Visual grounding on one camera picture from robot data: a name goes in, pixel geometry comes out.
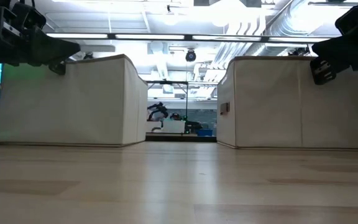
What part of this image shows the beige fabric storage bin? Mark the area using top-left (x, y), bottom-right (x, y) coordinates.
top-left (216, 55), bottom-right (358, 151)
top-left (0, 54), bottom-right (149, 147)

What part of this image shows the long ceiling light bar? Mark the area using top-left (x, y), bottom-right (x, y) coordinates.
top-left (45, 32), bottom-right (332, 43)

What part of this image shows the white background bin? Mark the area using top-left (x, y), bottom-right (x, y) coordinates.
top-left (146, 119), bottom-right (186, 134)

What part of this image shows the silver ventilation duct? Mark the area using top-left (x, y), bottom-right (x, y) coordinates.
top-left (264, 0), bottom-right (338, 35)

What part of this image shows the black background rig frame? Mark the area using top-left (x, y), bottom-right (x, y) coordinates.
top-left (146, 80), bottom-right (190, 121)

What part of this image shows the black rail strip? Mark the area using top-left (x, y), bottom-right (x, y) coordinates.
top-left (145, 134), bottom-right (218, 143)

